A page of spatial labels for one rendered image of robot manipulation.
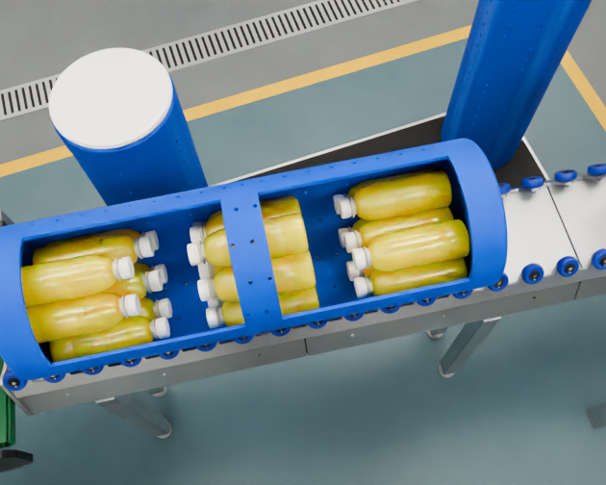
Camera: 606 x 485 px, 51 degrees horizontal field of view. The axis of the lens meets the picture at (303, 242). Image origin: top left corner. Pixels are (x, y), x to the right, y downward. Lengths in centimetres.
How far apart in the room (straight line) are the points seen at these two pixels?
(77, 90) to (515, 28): 113
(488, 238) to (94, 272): 67
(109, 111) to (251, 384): 113
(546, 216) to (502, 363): 94
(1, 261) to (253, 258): 41
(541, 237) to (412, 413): 97
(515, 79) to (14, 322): 150
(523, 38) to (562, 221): 60
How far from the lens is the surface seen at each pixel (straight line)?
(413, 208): 119
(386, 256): 113
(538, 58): 195
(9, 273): 113
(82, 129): 148
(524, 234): 144
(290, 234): 109
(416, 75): 284
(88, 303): 116
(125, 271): 113
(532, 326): 239
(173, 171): 159
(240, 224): 105
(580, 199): 153
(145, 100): 148
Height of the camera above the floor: 217
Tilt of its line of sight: 65 degrees down
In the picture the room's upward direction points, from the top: 4 degrees counter-clockwise
